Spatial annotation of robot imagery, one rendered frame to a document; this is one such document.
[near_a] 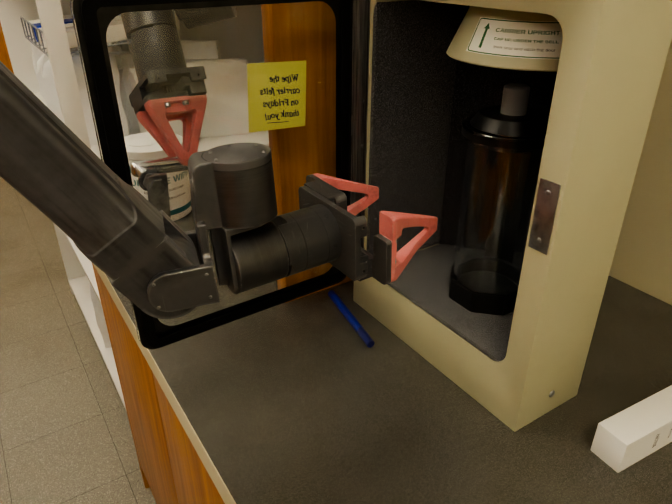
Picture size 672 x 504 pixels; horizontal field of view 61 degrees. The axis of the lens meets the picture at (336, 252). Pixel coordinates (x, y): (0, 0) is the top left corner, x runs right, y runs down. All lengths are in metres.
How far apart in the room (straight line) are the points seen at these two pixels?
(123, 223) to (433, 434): 0.40
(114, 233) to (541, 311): 0.40
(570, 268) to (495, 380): 0.16
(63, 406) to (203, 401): 1.57
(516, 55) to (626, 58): 0.10
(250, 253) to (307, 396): 0.27
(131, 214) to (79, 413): 1.78
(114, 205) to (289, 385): 0.36
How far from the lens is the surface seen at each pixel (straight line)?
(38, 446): 2.16
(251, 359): 0.77
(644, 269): 1.04
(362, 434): 0.66
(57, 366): 2.46
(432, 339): 0.74
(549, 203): 0.55
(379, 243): 0.51
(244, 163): 0.46
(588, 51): 0.51
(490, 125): 0.65
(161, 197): 0.63
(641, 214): 1.02
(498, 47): 0.60
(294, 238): 0.51
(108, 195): 0.46
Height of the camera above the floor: 1.42
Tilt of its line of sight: 28 degrees down
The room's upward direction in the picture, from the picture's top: straight up
